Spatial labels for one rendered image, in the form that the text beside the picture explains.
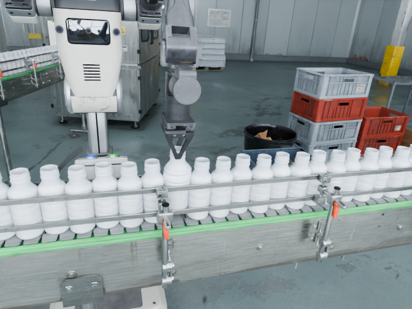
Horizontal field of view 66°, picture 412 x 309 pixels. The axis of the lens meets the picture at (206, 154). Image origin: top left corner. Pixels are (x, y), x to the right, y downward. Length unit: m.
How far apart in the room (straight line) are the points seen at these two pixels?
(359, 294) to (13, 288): 1.91
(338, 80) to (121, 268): 2.66
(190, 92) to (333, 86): 2.56
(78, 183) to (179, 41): 0.39
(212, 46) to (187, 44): 9.59
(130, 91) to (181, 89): 3.81
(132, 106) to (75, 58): 3.24
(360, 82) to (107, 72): 2.56
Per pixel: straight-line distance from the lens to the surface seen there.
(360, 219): 1.10
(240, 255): 0.94
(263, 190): 0.87
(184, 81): 0.64
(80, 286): 0.90
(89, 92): 1.30
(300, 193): 0.94
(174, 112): 0.72
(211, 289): 2.07
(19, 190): 0.80
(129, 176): 0.76
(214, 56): 10.34
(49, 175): 0.78
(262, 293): 2.10
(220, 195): 0.83
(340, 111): 3.28
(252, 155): 1.48
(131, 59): 4.36
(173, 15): 0.72
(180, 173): 0.77
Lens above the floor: 1.49
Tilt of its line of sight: 23 degrees down
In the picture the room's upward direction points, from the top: 4 degrees clockwise
